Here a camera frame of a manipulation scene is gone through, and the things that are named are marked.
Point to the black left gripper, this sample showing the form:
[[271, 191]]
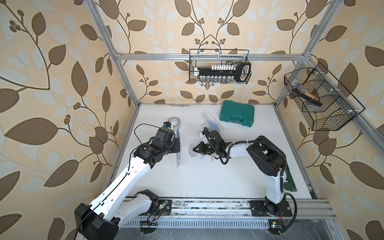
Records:
[[175, 143]]

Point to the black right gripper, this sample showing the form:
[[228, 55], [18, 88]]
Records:
[[201, 148]]

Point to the clear protractor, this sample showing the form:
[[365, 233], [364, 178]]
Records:
[[193, 151]]

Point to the blue ruler set pouch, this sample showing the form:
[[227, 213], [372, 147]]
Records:
[[178, 154]]

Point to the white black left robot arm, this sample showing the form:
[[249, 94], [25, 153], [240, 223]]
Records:
[[107, 213]]

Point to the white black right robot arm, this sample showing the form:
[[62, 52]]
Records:
[[270, 160]]

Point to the black socket bit holder set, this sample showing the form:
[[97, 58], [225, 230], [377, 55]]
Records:
[[236, 73]]

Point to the clear packing tape roll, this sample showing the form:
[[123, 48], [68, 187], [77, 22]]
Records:
[[176, 120]]

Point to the green plastic tool case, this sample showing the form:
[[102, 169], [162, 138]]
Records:
[[237, 113]]

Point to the green pipe wrench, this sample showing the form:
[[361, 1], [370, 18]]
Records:
[[289, 184]]

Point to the dark tool in right basket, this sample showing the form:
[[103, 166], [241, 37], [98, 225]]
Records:
[[308, 97]]

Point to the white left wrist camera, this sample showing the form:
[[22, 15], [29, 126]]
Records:
[[171, 125]]

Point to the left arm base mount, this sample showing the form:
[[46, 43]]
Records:
[[161, 205]]

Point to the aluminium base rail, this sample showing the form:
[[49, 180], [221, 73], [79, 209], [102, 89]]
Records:
[[307, 209]]

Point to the black wire basket back wall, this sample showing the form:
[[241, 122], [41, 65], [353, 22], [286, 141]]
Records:
[[207, 57]]

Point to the black wire basket wall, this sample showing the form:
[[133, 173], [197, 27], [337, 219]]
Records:
[[335, 113], [207, 57]]

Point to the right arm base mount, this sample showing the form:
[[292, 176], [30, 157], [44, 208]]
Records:
[[266, 208]]

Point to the black wire basket right wall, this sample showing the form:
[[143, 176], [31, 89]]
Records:
[[335, 113]]

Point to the aluminium frame post back left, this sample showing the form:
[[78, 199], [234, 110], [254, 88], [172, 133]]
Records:
[[92, 8]]

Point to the aluminium frame post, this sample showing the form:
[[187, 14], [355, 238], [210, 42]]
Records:
[[300, 60], [92, 8]]

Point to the aluminium frame post back right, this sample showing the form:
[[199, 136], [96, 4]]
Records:
[[300, 60]]

